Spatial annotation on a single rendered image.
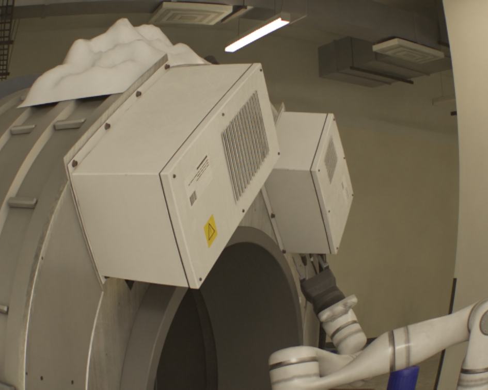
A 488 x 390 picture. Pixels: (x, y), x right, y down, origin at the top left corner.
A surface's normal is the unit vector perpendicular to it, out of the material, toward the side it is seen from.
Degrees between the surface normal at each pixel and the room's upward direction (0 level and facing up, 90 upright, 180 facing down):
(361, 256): 90
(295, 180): 137
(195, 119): 35
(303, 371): 69
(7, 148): 41
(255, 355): 108
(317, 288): 62
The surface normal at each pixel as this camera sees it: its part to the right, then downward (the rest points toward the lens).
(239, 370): -0.38, 0.13
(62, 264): 0.92, 0.04
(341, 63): -0.95, -0.06
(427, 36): 0.29, -0.02
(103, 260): -0.34, 0.53
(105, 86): -0.04, -0.34
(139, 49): 0.10, -0.56
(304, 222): -0.29, 0.70
